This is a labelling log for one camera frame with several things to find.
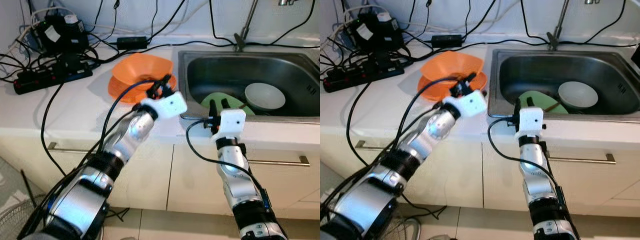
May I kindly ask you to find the orange plastic bowl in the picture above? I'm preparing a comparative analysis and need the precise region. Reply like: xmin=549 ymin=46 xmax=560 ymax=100
xmin=111 ymin=53 xmax=174 ymax=86
xmin=420 ymin=50 xmax=485 ymax=83

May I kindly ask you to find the orange plastic plate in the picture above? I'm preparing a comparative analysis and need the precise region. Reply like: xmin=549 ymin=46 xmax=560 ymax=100
xmin=417 ymin=70 xmax=488 ymax=102
xmin=108 ymin=72 xmax=177 ymax=104

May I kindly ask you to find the green plate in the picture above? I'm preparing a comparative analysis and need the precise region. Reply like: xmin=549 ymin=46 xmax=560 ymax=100
xmin=200 ymin=92 xmax=256 ymax=117
xmin=517 ymin=91 xmax=568 ymax=115

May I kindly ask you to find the stainless steel sink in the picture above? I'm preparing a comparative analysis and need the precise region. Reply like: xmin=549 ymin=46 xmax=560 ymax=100
xmin=177 ymin=48 xmax=321 ymax=123
xmin=487 ymin=47 xmax=640 ymax=122

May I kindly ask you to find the white ceramic bowl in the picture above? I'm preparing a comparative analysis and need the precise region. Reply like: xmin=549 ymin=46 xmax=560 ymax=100
xmin=244 ymin=82 xmax=287 ymax=112
xmin=557 ymin=81 xmax=599 ymax=110

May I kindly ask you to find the black power adapter brick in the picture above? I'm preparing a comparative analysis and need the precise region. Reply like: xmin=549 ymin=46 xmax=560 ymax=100
xmin=116 ymin=36 xmax=149 ymax=50
xmin=431 ymin=34 xmax=463 ymax=48

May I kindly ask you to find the grey metal faucet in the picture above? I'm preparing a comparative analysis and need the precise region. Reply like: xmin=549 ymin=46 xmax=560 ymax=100
xmin=546 ymin=0 xmax=571 ymax=51
xmin=233 ymin=0 xmax=260 ymax=52

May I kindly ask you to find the black power strip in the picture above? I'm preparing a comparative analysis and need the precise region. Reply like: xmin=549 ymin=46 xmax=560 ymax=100
xmin=13 ymin=65 xmax=93 ymax=96
xmin=322 ymin=60 xmax=405 ymax=93

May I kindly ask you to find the black device with white labels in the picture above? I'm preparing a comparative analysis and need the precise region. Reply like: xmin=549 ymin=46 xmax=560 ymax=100
xmin=347 ymin=12 xmax=401 ymax=51
xmin=37 ymin=14 xmax=91 ymax=53

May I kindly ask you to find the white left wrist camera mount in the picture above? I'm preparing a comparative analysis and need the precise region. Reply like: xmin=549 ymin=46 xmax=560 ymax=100
xmin=140 ymin=91 xmax=188 ymax=120
xmin=442 ymin=90 xmax=488 ymax=119

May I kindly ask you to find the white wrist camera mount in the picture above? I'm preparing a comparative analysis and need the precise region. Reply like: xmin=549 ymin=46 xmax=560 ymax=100
xmin=515 ymin=106 xmax=546 ymax=140
xmin=211 ymin=109 xmax=247 ymax=143
xmin=442 ymin=90 xmax=488 ymax=119
xmin=140 ymin=91 xmax=188 ymax=120

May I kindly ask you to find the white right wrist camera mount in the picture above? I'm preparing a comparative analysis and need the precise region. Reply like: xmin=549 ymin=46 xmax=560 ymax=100
xmin=515 ymin=106 xmax=546 ymax=140
xmin=211 ymin=109 xmax=247 ymax=143

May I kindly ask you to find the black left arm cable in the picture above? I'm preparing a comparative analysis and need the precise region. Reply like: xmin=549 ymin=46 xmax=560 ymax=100
xmin=407 ymin=75 xmax=468 ymax=151
xmin=97 ymin=79 xmax=161 ymax=156

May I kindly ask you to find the thin black cable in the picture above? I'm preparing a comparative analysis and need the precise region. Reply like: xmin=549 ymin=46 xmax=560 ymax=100
xmin=209 ymin=0 xmax=237 ymax=46
xmin=244 ymin=0 xmax=317 ymax=48
xmin=520 ymin=0 xmax=550 ymax=46
xmin=461 ymin=0 xmax=500 ymax=40
xmin=147 ymin=40 xmax=237 ymax=51
xmin=556 ymin=0 xmax=630 ymax=47
xmin=461 ymin=39 xmax=550 ymax=50
xmin=147 ymin=0 xmax=187 ymax=41

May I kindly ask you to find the brass drawer handle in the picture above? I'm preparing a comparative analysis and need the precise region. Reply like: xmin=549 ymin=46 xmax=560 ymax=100
xmin=355 ymin=140 xmax=416 ymax=152
xmin=547 ymin=152 xmax=617 ymax=165
xmin=47 ymin=141 xmax=108 ymax=153
xmin=245 ymin=156 xmax=311 ymax=167

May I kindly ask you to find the black power strip cord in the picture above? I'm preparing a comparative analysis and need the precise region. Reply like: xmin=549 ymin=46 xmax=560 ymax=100
xmin=41 ymin=82 xmax=68 ymax=176
xmin=347 ymin=80 xmax=373 ymax=168

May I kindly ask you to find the white cable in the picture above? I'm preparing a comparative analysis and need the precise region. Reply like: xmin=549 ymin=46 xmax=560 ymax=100
xmin=30 ymin=7 xmax=68 ymax=23
xmin=342 ymin=5 xmax=381 ymax=22

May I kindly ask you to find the wire fan grille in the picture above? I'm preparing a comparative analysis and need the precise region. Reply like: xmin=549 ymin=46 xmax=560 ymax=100
xmin=382 ymin=217 xmax=426 ymax=240
xmin=0 ymin=195 xmax=51 ymax=240

